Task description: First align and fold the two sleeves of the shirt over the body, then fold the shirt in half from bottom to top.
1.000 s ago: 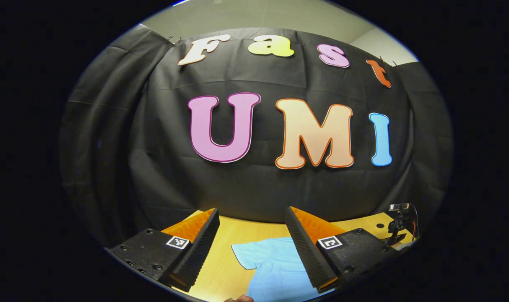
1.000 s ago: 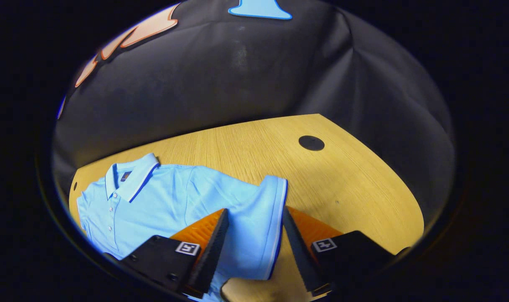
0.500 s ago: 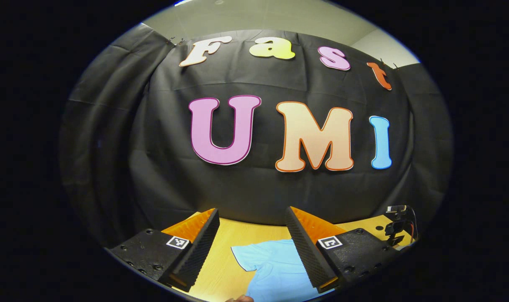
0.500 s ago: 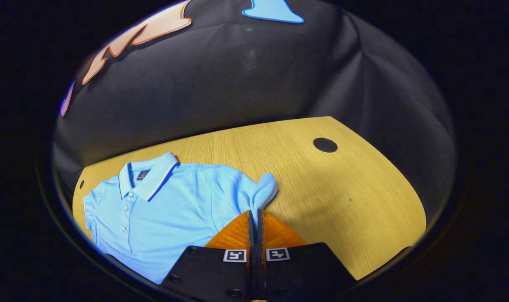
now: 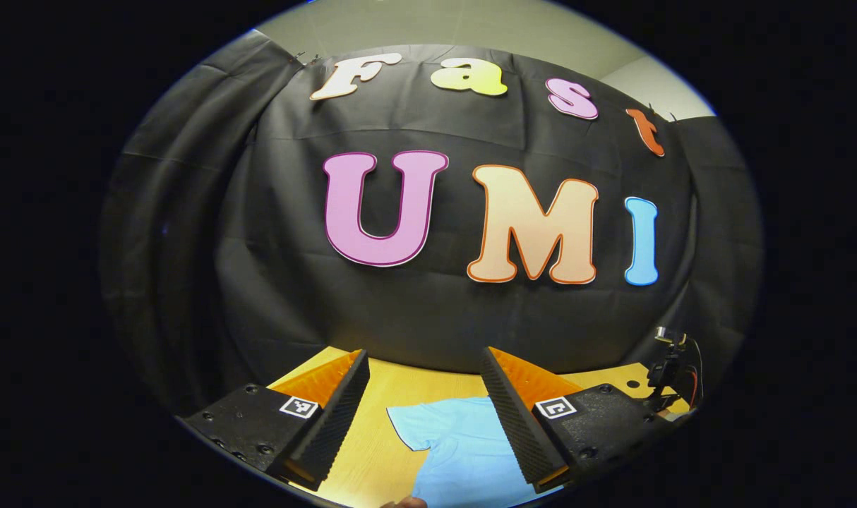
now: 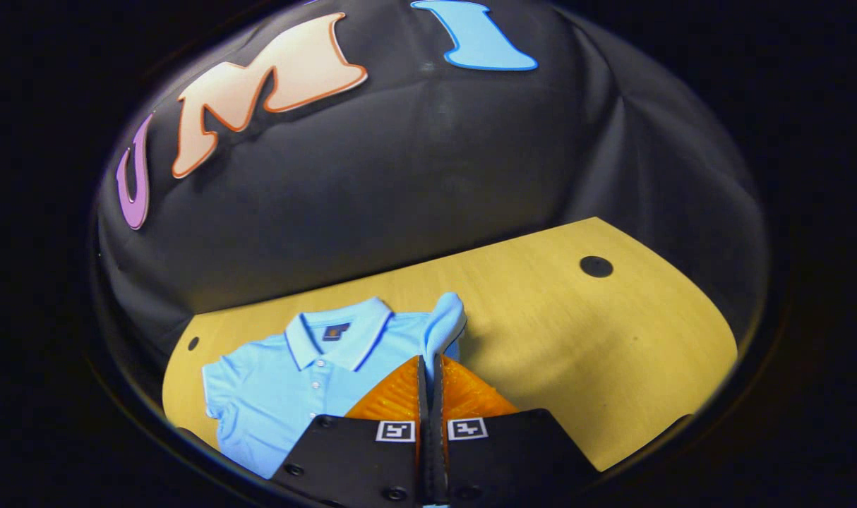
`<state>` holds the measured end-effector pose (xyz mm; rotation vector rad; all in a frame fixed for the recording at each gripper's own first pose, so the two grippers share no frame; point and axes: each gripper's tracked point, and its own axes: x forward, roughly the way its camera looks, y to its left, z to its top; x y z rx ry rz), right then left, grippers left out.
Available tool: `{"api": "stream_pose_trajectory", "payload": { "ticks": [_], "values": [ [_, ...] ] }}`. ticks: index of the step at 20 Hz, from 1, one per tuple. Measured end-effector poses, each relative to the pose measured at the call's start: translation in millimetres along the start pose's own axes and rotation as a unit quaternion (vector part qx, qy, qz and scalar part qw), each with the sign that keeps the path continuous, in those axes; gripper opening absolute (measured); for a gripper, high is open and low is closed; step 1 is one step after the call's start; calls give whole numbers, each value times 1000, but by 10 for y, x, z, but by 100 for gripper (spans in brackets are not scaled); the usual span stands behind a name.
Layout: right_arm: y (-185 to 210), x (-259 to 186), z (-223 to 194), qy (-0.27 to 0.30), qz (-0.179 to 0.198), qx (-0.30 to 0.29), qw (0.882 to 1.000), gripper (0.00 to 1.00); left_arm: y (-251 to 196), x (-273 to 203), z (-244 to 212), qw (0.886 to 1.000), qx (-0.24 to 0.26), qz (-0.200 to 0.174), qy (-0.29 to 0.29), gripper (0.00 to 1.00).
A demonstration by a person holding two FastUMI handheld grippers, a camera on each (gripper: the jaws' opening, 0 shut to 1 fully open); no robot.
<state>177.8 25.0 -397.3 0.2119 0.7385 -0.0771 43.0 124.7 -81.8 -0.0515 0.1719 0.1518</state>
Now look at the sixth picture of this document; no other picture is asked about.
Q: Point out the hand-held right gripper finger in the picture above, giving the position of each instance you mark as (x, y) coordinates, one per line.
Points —
(424, 458)
(441, 458)

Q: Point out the light blue polo T-shirt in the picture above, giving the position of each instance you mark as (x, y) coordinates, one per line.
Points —
(273, 395)

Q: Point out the black backdrop cloth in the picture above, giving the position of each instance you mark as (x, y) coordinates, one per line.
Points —
(428, 176)

